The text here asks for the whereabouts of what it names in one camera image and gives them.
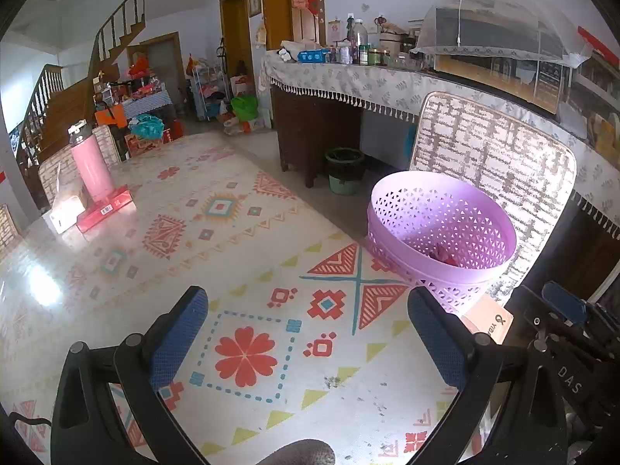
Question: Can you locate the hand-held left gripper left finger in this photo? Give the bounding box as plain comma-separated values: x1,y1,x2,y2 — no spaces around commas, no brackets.
51,286,210,465

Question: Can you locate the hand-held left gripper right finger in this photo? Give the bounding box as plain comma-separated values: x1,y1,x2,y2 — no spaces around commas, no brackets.
407,286,567,465

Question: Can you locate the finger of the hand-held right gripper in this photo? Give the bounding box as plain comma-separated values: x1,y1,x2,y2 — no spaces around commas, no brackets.
541,282,620,333

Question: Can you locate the purple plastic basket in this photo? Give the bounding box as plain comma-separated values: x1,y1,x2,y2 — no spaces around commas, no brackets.
365,170,518,315

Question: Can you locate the red plastic bag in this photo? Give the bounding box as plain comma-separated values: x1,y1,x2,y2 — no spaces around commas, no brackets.
426,246,460,267

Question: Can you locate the pink cardboard box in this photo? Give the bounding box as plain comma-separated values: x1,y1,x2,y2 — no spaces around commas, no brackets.
460,297,514,346

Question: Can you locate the patterned tablecloth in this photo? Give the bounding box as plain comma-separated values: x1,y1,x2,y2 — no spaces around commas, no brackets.
0,131,514,465

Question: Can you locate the red flat box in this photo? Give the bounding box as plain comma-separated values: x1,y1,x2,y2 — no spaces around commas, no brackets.
76,184,135,233

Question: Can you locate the dark grey rounded object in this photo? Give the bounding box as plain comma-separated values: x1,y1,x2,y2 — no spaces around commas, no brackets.
254,438,336,465

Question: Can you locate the white tissue box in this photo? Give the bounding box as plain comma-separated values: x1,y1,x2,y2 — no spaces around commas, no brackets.
50,162,90,234

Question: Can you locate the woven chair back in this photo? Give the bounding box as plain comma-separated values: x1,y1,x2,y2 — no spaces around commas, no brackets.
408,91,578,301

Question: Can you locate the green waste bin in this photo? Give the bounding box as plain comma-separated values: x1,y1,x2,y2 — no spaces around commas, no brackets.
324,146,366,197

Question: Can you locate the pink thermos bottle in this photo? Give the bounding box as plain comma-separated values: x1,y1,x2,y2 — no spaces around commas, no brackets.
68,121,117,202

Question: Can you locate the chair with patterned cover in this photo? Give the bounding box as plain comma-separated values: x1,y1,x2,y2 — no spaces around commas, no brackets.
0,203,22,250
38,144,81,209
92,125,122,166

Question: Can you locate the teal plastic bag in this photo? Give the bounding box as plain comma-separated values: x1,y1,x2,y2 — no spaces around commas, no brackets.
128,114,165,140

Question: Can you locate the table with checked cloth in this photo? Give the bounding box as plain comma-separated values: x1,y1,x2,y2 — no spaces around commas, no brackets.
121,90,174,119

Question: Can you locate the green plastic bag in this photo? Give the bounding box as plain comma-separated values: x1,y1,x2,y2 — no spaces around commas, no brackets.
230,95,259,122

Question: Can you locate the dark wooden sideboard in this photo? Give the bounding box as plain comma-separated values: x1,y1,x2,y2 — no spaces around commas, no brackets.
270,84,364,189

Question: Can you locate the wooden staircase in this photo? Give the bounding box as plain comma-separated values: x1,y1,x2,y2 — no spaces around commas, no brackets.
14,0,146,195

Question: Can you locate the fringed leaf-print cloth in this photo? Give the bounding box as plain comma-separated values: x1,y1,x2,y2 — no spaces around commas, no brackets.
262,53,620,233

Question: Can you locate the white mesh food cover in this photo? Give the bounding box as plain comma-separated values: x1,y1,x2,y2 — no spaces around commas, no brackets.
411,0,594,69

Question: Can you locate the clear plastic bottle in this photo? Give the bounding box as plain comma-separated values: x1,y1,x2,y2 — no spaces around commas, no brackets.
350,18,369,65

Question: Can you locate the wooden door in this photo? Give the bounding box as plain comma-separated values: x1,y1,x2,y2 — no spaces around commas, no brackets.
288,0,324,44

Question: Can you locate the white wire rack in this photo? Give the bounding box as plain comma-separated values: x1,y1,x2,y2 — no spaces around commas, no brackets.
191,58,231,122

